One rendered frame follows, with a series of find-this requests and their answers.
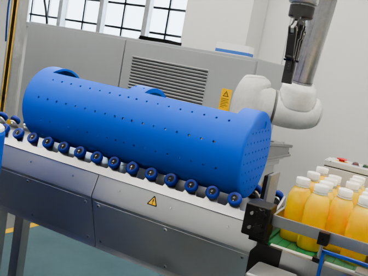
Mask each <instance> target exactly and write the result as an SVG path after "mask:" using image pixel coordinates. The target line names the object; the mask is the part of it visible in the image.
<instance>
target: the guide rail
mask: <svg viewBox="0 0 368 276"><path fill-rule="evenodd" d="M273 226H275V227H278V228H281V229H285V230H287V231H290V232H294V233H297V234H300V235H303V236H306V237H310V238H313V239H316V240H318V235H319V232H320V231H321V230H323V229H320V228H316V227H313V226H310V225H307V224H304V223H300V222H297V221H294V220H290V219H288V218H284V217H281V216H277V215H274V220H273ZM323 231H326V230H323ZM326 232H329V231H326ZM330 233H331V234H330V238H329V244H332V245H335V246H338V247H341V248H344V249H347V250H351V251H354V252H357V253H360V254H363V255H366V256H368V243H365V242H363V241H359V240H356V239H352V238H349V237H345V236H343V235H340V234H336V233H333V232H330Z"/></svg>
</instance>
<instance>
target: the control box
mask: <svg viewBox="0 0 368 276"><path fill-rule="evenodd" d="M352 163H353V162H349V161H344V162H340V161H339V159H337V158H333V157H329V158H327V159H325V160H324V166H323V167H325V168H328V169H329V171H328V174H327V175H328V176H327V177H329V175H337V176H340V177H341V178H342V179H341V183H340V184H341V185H340V186H341V187H343V188H345V187H346V182H347V181H349V180H350V178H353V175H357V176H361V177H364V178H365V182H364V187H365V188H368V168H365V167H363V165H362V164H359V165H354V164H352Z"/></svg>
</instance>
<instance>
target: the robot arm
mask: <svg viewBox="0 0 368 276"><path fill-rule="evenodd" d="M289 2H290V3H291V4H290V8H289V13H288V16H289V17H290V18H293V21H292V23H291V25H289V27H288V36H287V44H286V51H285V58H284V60H286V61H285V66H284V71H283V76H282V80H281V82H282V83H283V85H282V86H281V88H280V90H275V89H273V88H271V83H270V81H269V80H268V79H267V78H266V77H264V76H258V75H250V74H247V75H246V76H244V78H243V79H242V80H241V81H240V83H239V84H238V86H237V88H236V90H235V92H234V94H233V97H232V102H231V106H230V110H229V111H230V112H233V113H238V112H239V111H240V110H242V109H244V108H250V109H254V110H259V111H264V112H266V113H267V114H268V115H269V118H270V120H271V124H273V125H276V126H279V127H283V128H288V129H297V130H303V129H310V128H313V127H315V126H317V125H318V124H319V122H320V120H321V117H322V115H323V106H322V103H321V101H320V100H319V99H317V90H316V88H315V86H314V85H313V81H314V77H315V74H316V71H317V68H318V64H319V61H320V57H321V54H322V51H323V47H324V44H325V40H326V37H327V34H328V31H329V28H330V25H331V21H332V17H333V15H334V11H335V8H336V4H337V0H289Z"/></svg>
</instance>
